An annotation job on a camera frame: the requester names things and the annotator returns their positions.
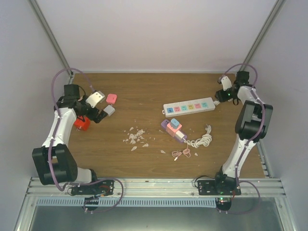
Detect pink usb cable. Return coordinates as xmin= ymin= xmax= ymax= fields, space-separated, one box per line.
xmin=171 ymin=148 xmax=192 ymax=161

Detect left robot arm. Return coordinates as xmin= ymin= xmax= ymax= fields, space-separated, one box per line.
xmin=32 ymin=84 xmax=107 ymax=194

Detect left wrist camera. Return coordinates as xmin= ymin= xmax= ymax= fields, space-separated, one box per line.
xmin=86 ymin=91 xmax=105 ymax=108

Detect white usb charger block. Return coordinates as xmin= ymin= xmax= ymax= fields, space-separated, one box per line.
xmin=175 ymin=130 xmax=187 ymax=142

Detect red socket cube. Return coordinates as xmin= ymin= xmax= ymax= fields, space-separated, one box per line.
xmin=74 ymin=116 xmax=90 ymax=131

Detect white charger plug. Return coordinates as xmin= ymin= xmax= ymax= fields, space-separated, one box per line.
xmin=103 ymin=105 xmax=115 ymax=116

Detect purple adapter cube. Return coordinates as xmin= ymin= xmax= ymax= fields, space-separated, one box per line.
xmin=161 ymin=119 xmax=170 ymax=132

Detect white power strip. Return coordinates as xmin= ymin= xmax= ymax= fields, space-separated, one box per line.
xmin=162 ymin=97 xmax=216 ymax=118

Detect pink charger plug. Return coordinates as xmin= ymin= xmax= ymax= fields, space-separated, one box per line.
xmin=106 ymin=93 xmax=117 ymax=105

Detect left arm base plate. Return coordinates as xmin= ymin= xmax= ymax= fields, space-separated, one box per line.
xmin=68 ymin=180 xmax=115 ymax=196

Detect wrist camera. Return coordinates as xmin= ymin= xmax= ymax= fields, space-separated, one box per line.
xmin=218 ymin=75 xmax=232 ymax=91
xmin=86 ymin=91 xmax=105 ymax=108

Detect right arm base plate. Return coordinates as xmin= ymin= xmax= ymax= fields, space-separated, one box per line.
xmin=195 ymin=179 xmax=242 ymax=196

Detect pink adapter with blue plug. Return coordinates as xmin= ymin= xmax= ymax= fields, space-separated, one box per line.
xmin=166 ymin=122 xmax=182 ymax=137

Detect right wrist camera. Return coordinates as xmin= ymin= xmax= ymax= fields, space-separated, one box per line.
xmin=218 ymin=75 xmax=232 ymax=91

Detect white bundled cable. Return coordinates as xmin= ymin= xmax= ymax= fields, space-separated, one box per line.
xmin=184 ymin=124 xmax=213 ymax=148

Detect blue charger plug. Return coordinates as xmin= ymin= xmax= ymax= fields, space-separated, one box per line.
xmin=170 ymin=118 xmax=180 ymax=129

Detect aluminium rail frame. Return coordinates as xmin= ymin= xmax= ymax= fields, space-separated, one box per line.
xmin=13 ymin=0 xmax=308 ymax=231

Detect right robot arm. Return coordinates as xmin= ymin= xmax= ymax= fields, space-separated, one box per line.
xmin=213 ymin=71 xmax=273 ymax=195

